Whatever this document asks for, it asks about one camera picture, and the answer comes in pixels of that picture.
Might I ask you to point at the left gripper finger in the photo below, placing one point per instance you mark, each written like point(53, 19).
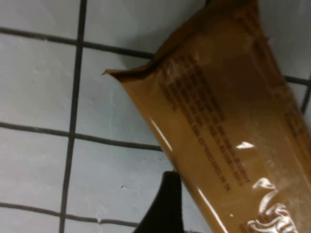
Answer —
point(167, 213)

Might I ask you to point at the small orange snack packet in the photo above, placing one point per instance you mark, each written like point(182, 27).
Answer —
point(218, 109)

